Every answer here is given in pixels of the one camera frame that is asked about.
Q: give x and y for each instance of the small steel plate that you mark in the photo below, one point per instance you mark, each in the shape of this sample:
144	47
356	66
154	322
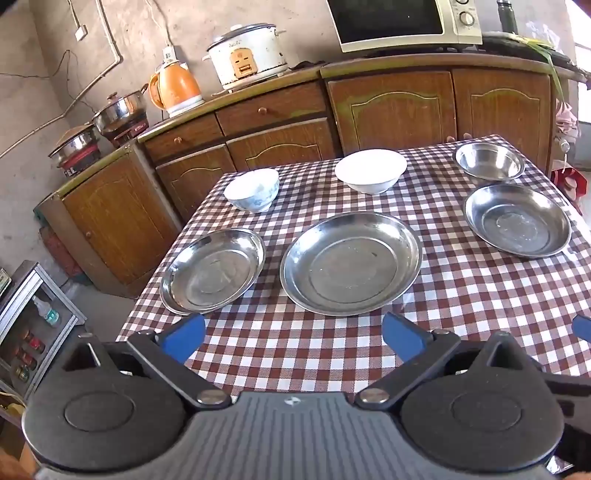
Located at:
212	272

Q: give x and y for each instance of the cream microwave oven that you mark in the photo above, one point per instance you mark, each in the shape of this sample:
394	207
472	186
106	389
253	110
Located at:
364	25

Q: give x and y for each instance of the red white checkered tablecloth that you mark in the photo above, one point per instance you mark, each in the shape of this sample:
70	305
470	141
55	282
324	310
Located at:
264	341

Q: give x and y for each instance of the white rice cooker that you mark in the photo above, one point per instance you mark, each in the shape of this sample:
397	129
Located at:
247	54

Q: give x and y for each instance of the clear plastic bag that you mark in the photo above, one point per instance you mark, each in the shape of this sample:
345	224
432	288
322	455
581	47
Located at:
543	34

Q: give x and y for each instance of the blue patterned small bowl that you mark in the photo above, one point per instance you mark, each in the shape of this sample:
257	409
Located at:
253	191

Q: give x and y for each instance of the red bag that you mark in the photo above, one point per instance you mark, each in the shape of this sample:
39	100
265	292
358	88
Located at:
572	184

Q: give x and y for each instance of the steel pot on stove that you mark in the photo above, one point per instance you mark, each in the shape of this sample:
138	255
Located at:
73	142

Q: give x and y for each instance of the pink cloth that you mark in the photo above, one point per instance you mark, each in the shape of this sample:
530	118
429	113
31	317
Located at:
566	122

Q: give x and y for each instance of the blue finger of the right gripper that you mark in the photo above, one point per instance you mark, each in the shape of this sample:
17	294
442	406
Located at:
581	327

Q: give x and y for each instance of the white ceramic bowl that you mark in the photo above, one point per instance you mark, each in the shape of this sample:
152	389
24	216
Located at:
372	171

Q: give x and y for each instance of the green leek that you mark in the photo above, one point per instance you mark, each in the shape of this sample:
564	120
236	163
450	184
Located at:
541	49

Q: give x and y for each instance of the deep steel bowl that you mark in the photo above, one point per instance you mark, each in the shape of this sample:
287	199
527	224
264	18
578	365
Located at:
488	162

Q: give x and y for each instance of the large steel plate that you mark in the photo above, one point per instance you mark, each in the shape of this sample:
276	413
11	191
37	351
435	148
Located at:
351	264

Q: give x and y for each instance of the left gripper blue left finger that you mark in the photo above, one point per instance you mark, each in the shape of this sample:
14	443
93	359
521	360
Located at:
163	356

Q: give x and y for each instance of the small glass-front fridge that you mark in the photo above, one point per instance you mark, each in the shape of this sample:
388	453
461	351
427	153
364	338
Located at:
36	320

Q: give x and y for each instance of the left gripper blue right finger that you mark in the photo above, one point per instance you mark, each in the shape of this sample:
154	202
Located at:
424	355

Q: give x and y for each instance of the steel pot with lid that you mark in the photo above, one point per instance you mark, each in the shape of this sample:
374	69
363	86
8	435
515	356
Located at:
120	110

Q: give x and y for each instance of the brown wooden cabinet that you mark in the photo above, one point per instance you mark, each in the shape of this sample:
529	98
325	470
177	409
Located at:
113	222

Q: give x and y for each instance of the orange electric kettle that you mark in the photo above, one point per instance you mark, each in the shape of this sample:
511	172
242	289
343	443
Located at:
172	88

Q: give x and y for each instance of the medium steel plate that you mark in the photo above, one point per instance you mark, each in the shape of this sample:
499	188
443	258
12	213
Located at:
518	220

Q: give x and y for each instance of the dark green thermos bottle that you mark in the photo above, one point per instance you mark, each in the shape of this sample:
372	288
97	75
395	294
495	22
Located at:
507	17

